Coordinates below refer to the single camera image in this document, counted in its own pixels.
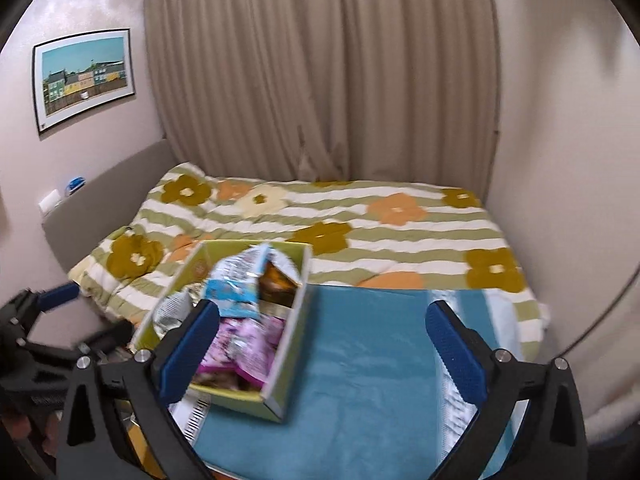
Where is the framed wall picture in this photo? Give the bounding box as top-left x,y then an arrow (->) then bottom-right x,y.
32,28 -> 137,135

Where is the grey bed headboard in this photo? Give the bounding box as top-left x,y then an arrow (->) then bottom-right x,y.
42,139 -> 177,272

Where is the white wall switch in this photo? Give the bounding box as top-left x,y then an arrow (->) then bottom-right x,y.
38,189 -> 62,217

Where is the purple snack packet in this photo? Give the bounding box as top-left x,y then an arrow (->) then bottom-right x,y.
197,315 -> 287,391

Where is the beige curtain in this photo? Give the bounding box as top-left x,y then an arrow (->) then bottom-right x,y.
142,0 -> 502,184

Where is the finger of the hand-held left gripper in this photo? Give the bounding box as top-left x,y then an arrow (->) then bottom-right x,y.
10,282 -> 82,321
30,321 -> 137,358

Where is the blue white snack packet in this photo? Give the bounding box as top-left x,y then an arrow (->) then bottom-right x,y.
206,243 -> 274,319

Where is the person's left hand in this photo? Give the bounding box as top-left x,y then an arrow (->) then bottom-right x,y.
0,411 -> 62,461

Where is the striped floral blanket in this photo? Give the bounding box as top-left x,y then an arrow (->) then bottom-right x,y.
67,161 -> 552,347

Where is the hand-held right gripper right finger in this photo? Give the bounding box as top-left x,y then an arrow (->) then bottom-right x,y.
425,300 -> 589,480

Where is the green cardboard box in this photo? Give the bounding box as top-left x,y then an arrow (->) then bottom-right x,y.
131,240 -> 314,424

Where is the blue towel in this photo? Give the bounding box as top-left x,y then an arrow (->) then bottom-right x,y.
192,285 -> 517,477

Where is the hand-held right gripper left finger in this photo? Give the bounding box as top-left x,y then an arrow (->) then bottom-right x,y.
55,300 -> 221,480

